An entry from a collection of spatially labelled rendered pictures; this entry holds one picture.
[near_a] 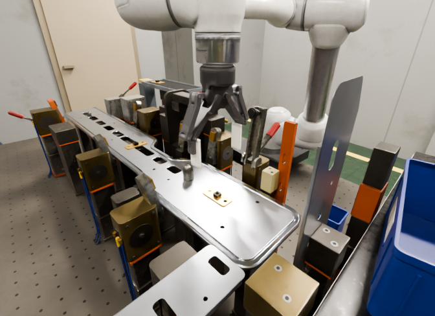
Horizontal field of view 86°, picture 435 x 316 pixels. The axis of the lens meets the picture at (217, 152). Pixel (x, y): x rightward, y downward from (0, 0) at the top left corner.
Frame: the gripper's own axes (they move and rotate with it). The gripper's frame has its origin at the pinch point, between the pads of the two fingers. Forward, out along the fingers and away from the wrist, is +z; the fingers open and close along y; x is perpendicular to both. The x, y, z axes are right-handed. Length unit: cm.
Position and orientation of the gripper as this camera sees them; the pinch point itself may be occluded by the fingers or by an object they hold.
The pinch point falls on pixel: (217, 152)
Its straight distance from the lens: 57.4
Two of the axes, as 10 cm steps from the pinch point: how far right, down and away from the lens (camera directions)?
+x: 7.0, 3.2, -6.4
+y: -7.2, 3.1, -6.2
